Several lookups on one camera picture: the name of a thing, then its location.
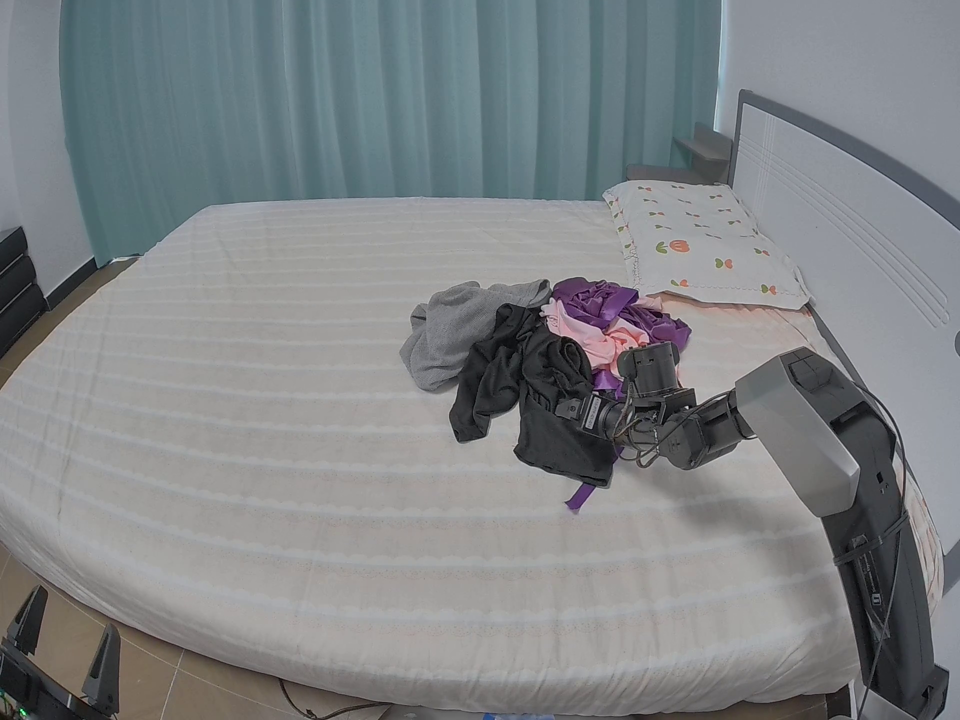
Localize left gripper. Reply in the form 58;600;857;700
0;585;123;720

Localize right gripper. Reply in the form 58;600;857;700
553;393;635;450

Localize black garment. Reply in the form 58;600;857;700
448;300;618;489

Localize pile of clothes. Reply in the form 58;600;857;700
538;276;693;516

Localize bed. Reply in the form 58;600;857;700
0;88;960;703

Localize grey garment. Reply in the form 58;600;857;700
399;279;555;393

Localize white printed pillow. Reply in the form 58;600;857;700
602;180;815;312

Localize grey bedside table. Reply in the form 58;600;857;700
626;121;735;186

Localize blue-green curtain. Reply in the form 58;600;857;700
58;0;290;268
285;0;727;201

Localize black chest of drawers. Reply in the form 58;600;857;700
0;225;51;362

